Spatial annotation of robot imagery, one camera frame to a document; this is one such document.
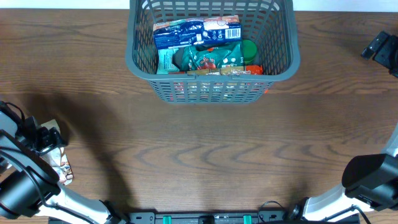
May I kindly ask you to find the beige granola snack pouch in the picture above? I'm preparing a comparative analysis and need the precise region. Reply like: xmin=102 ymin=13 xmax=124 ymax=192
xmin=40 ymin=119 xmax=74 ymax=186

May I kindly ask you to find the green lid jar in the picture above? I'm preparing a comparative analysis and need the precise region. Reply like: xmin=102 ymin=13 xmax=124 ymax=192
xmin=243 ymin=40 xmax=257 ymax=65

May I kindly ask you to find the light teal snack packet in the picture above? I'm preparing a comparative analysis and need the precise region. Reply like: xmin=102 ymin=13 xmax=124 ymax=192
xmin=157 ymin=49 xmax=179 ymax=75

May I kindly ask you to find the orange spaghetti packet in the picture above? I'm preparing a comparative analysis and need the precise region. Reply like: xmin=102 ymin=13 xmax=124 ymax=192
xmin=168 ymin=65 xmax=272 ymax=103

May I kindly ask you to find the green Nescafe coffee bag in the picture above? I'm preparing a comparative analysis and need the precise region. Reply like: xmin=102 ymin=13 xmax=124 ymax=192
xmin=172 ymin=41 xmax=244 ymax=72

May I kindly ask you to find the Kleenex tissue multipack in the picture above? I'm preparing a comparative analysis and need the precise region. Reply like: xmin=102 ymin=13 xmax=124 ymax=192
xmin=153 ymin=15 xmax=242 ymax=50

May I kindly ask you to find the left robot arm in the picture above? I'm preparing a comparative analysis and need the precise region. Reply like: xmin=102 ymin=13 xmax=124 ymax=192
xmin=1 ymin=102 xmax=130 ymax=223

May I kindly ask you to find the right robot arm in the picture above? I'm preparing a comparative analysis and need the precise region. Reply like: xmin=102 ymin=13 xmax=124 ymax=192
xmin=292 ymin=129 xmax=397 ymax=222

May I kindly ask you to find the grey plastic basket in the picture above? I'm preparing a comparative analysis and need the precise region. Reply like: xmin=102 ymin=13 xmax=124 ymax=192
xmin=125 ymin=0 xmax=300 ymax=104

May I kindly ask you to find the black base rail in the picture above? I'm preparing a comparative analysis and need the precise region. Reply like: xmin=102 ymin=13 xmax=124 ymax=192
xmin=48 ymin=210 xmax=361 ymax=224

